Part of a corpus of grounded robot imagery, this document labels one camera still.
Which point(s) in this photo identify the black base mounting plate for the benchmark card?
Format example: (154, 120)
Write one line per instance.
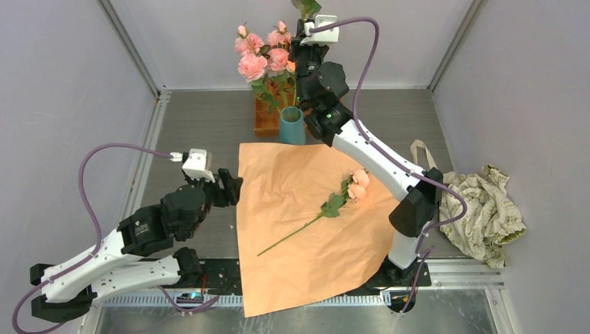
(223, 277)

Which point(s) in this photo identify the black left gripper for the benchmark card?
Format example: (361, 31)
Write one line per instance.
(228, 196)

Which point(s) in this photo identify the cream green printed cloth bag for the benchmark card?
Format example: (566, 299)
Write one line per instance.
(492, 219)

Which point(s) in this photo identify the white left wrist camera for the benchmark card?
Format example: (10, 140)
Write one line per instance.
(195, 164)

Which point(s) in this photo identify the aluminium frame rail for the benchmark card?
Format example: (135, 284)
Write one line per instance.
(445, 274)

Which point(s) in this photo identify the orange wooden compartment tray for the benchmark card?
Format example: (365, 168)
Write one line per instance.
(266, 120)

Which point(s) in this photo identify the teal cylindrical vase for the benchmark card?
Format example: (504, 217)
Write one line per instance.
(292, 126)

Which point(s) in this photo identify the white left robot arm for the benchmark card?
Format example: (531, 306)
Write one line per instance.
(70, 289)

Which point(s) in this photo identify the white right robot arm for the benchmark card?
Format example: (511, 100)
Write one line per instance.
(320, 85)

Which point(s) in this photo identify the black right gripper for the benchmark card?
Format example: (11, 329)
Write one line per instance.
(296, 47)

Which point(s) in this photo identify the green and peach wrapping paper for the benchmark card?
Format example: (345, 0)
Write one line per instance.
(290, 256)

